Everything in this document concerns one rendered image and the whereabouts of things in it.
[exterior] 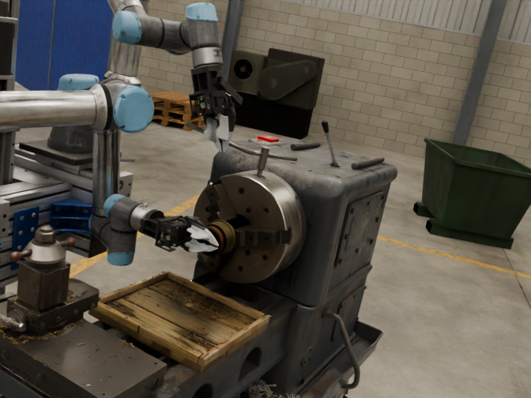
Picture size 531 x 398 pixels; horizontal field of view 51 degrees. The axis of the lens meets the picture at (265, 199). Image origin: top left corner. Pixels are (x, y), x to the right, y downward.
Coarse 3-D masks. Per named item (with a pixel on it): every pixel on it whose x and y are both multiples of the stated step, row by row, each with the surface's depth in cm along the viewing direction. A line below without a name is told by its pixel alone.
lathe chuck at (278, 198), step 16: (224, 176) 158; (240, 176) 155; (240, 192) 156; (256, 192) 153; (272, 192) 152; (288, 192) 158; (240, 208) 157; (256, 208) 154; (272, 208) 152; (288, 208) 154; (240, 224) 168; (256, 224) 155; (272, 224) 152; (288, 224) 152; (240, 256) 159; (256, 256) 156; (272, 256) 154; (288, 256) 156; (224, 272) 163; (240, 272) 160; (256, 272) 157; (272, 272) 155
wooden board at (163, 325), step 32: (128, 288) 151; (160, 288) 158; (192, 288) 160; (128, 320) 135; (160, 320) 141; (192, 320) 144; (224, 320) 148; (256, 320) 147; (160, 352) 131; (192, 352) 126; (224, 352) 133
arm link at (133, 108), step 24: (0, 96) 125; (24, 96) 128; (48, 96) 131; (72, 96) 134; (96, 96) 137; (120, 96) 137; (144, 96) 141; (0, 120) 125; (24, 120) 128; (48, 120) 131; (72, 120) 135; (96, 120) 138; (120, 120) 138; (144, 120) 143
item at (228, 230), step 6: (216, 222) 149; (222, 222) 150; (210, 228) 145; (216, 228) 146; (222, 228) 147; (228, 228) 148; (216, 234) 144; (222, 234) 146; (228, 234) 147; (234, 234) 149; (204, 240) 150; (222, 240) 145; (228, 240) 147; (234, 240) 149; (222, 246) 146; (228, 246) 148; (204, 252) 147; (210, 252) 146; (216, 252) 145; (222, 252) 148
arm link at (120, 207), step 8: (112, 200) 154; (120, 200) 154; (128, 200) 154; (104, 208) 155; (112, 208) 153; (120, 208) 152; (128, 208) 151; (112, 216) 154; (120, 216) 152; (128, 216) 150; (112, 224) 154; (120, 224) 153; (128, 224) 152
